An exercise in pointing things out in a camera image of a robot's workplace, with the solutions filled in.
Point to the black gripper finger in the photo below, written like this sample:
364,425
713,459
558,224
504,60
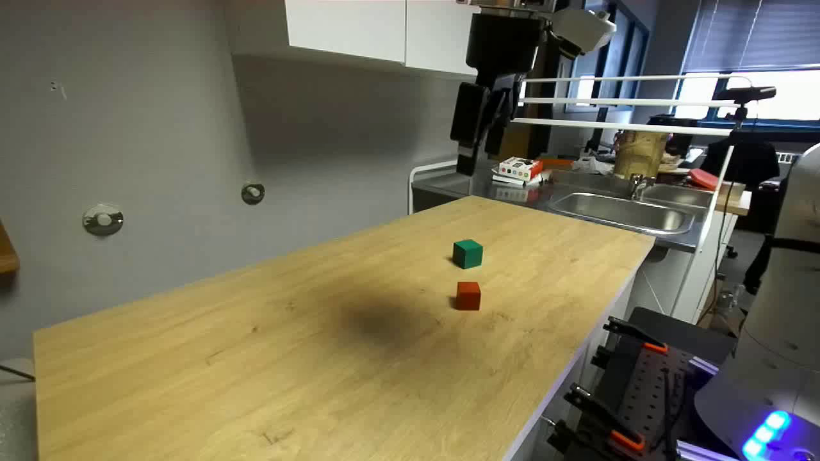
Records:
504,105
468,128

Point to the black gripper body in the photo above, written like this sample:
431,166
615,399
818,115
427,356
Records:
504,42

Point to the red cube block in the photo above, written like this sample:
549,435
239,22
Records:
468,294

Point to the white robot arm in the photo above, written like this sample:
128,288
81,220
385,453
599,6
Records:
784,297

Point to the red and white box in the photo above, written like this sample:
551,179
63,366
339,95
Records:
522,169

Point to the green cube block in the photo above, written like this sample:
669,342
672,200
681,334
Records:
468,251

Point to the beige jug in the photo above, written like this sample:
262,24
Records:
642,155

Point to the steel kitchen sink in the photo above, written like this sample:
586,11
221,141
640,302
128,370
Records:
628,211

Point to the white tripod pole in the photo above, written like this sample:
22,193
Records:
719,214

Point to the black office chair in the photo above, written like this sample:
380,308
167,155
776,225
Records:
741,159

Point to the grey window blinds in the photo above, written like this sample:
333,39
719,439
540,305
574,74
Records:
752,34

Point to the black orange table clamp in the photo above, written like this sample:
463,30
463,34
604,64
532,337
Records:
599,418
637,334

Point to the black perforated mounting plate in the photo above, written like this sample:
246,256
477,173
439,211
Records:
655,386

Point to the white shelf rail frame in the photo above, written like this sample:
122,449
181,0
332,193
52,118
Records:
623,124

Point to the white wall cabinet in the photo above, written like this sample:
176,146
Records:
376,29

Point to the round grey wall fitting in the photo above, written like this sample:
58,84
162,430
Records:
251,193
104,219

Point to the black camera on tripod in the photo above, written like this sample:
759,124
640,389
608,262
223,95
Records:
745,93

